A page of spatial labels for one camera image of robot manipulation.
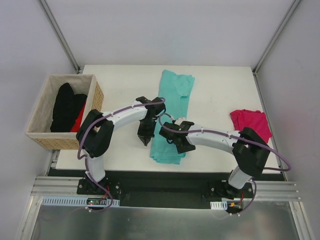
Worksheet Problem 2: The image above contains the left white cable duct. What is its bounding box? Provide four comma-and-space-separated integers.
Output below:
41, 196, 120, 208

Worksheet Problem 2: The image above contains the pink folded t-shirt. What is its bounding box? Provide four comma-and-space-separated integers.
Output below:
229, 109, 273, 143

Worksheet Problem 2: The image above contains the right aluminium corner post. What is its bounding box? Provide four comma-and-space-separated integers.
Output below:
252, 0, 302, 75

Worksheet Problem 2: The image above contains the teal t-shirt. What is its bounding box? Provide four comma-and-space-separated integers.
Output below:
149, 69, 196, 166

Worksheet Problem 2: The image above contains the aluminium corner post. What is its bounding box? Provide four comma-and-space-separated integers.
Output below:
252, 0, 302, 75
37, 0, 81, 74

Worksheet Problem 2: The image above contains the left aluminium corner post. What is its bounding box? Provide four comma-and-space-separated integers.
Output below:
37, 0, 81, 74

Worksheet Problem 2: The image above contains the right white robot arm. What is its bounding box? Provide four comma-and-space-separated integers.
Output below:
159, 120, 270, 200

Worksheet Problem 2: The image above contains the white cable duct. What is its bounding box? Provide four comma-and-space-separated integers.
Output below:
41, 196, 120, 208
210, 200, 228, 211

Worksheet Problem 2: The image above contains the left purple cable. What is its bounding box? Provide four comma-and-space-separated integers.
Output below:
77, 96, 166, 213

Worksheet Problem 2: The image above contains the black garment in basket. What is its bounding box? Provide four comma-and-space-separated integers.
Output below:
50, 83, 88, 133

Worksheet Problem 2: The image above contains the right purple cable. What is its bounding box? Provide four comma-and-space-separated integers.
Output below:
158, 112, 293, 217

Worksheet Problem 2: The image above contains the red garment in basket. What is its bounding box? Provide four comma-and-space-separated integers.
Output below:
70, 102, 86, 133

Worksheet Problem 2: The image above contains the purple cable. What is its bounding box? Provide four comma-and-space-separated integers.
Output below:
158, 112, 293, 217
77, 96, 166, 213

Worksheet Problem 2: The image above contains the right white cable duct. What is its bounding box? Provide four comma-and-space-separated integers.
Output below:
210, 200, 228, 211

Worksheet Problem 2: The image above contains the wicker laundry basket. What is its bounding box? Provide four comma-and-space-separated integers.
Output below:
26, 74, 104, 150

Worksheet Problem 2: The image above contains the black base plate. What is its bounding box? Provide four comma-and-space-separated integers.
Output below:
76, 170, 260, 208

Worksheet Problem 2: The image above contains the aluminium rail frame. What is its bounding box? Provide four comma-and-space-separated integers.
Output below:
31, 176, 303, 202

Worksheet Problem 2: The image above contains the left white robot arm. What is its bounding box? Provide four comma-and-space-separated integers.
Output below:
76, 96, 166, 195

